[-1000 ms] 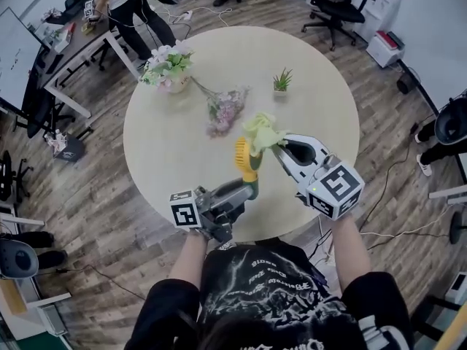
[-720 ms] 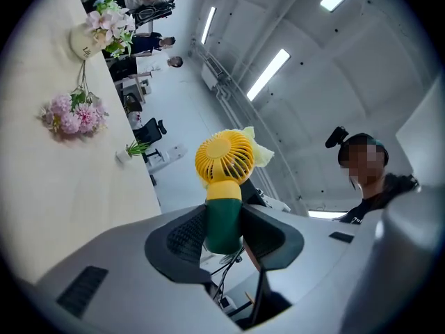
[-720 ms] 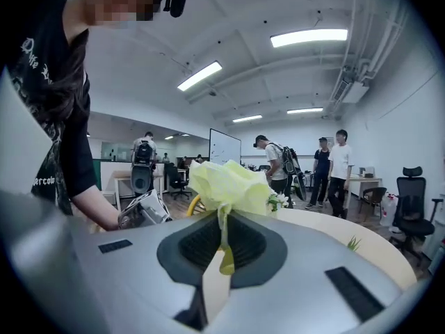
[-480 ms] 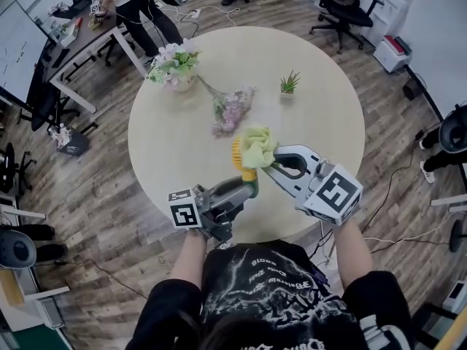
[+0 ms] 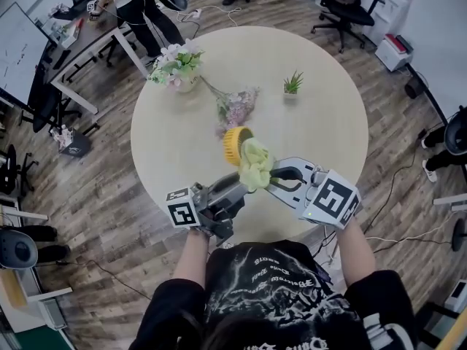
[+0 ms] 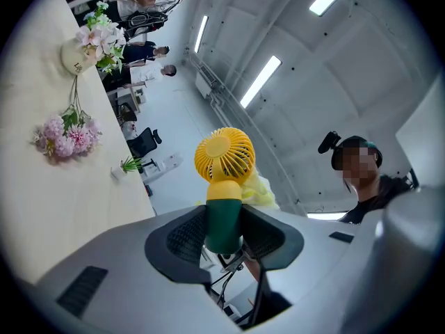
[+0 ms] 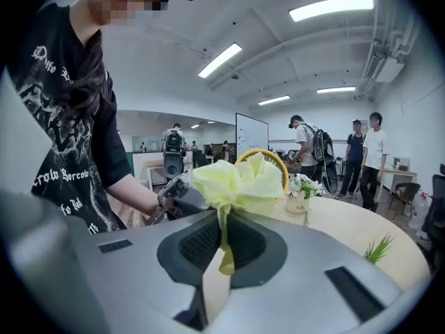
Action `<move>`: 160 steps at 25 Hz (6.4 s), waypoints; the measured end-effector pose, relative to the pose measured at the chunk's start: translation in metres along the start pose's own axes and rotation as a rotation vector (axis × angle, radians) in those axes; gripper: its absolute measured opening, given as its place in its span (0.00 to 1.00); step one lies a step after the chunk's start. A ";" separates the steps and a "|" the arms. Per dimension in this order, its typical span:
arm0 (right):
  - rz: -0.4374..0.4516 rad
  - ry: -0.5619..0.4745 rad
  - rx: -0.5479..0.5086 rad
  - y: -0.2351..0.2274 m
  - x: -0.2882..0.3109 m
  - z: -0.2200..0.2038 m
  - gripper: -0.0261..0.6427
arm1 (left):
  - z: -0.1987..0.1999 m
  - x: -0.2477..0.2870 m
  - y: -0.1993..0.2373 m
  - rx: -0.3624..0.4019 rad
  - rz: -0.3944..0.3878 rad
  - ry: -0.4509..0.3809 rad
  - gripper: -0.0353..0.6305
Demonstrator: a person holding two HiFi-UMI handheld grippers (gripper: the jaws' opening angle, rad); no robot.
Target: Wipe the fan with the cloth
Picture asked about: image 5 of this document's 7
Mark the yellow handheld mini fan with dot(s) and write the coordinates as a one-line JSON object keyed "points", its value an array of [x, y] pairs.
{"points": [[233, 146]]}

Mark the white power strip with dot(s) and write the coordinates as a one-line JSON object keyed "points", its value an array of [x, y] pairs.
{"points": [[195, 13]]}

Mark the small potted green plant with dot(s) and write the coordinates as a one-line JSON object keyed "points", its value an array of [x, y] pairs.
{"points": [[292, 86]]}

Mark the person's left hand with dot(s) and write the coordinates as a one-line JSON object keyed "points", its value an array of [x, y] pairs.
{"points": [[222, 213]]}

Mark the person's black printed shirt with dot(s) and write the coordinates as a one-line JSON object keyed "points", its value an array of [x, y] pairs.
{"points": [[277, 297]]}

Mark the grey table with white legs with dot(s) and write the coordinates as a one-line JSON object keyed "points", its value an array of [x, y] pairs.
{"points": [[80, 46]]}

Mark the dark blue waist device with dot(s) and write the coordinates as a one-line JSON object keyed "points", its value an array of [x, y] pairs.
{"points": [[324, 273]]}

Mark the red book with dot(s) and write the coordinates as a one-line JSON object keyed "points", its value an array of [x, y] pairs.
{"points": [[392, 42]]}

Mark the black round stand base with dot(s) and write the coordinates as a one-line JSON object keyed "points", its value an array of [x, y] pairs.
{"points": [[459, 233]]}

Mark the green panel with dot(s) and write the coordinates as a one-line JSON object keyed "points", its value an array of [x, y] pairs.
{"points": [[44, 341]]}

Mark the black office chair with headrest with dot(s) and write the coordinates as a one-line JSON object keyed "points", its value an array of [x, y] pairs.
{"points": [[346, 9]]}

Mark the black waste bin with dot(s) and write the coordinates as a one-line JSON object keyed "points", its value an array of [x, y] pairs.
{"points": [[414, 88]]}

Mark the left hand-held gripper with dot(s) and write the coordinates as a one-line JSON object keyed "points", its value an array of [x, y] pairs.
{"points": [[182, 210]]}

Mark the white low box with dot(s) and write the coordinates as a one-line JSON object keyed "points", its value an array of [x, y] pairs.
{"points": [[392, 58]]}

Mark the white vase of flowers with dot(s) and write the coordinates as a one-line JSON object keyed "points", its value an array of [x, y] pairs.
{"points": [[178, 68]]}

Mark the white floor device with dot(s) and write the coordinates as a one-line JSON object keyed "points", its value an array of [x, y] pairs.
{"points": [[456, 294]]}

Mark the yellow-green cleaning cloth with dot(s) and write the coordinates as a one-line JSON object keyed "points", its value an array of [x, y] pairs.
{"points": [[257, 162]]}

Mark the white water dispenser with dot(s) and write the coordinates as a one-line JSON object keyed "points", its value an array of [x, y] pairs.
{"points": [[392, 6]]}

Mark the rolling whiteboard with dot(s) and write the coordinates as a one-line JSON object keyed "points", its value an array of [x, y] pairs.
{"points": [[18, 57]]}

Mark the black swivel chair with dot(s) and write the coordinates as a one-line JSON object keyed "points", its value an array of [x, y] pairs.
{"points": [[47, 104], [11, 170]]}

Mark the pink artificial flower bunch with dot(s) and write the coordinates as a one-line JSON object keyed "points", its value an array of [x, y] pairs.
{"points": [[235, 108]]}

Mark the person's left forearm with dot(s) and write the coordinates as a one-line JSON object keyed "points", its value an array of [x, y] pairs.
{"points": [[191, 257]]}

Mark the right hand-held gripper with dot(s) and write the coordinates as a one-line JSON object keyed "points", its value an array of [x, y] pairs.
{"points": [[333, 199]]}

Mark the white and red box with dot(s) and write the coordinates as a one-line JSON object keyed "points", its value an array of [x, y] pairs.
{"points": [[71, 35]]}

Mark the person's right forearm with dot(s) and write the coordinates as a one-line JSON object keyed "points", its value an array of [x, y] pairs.
{"points": [[355, 250]]}

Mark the dark notebook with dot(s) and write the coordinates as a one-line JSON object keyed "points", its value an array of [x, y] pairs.
{"points": [[405, 44]]}

